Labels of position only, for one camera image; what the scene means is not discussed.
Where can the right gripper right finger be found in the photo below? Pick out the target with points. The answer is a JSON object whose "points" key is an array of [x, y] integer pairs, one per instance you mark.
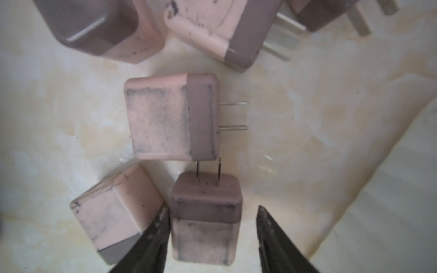
{"points": [[277, 252]]}

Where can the white storage box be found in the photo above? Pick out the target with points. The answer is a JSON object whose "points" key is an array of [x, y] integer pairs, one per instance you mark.
{"points": [[391, 227]]}

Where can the pink plug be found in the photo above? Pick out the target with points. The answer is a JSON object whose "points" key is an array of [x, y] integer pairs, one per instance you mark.
{"points": [[116, 212], [176, 117], [205, 214], [232, 32], [125, 31]]}

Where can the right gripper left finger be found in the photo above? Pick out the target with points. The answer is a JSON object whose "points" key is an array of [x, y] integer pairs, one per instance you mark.
{"points": [[149, 254]]}

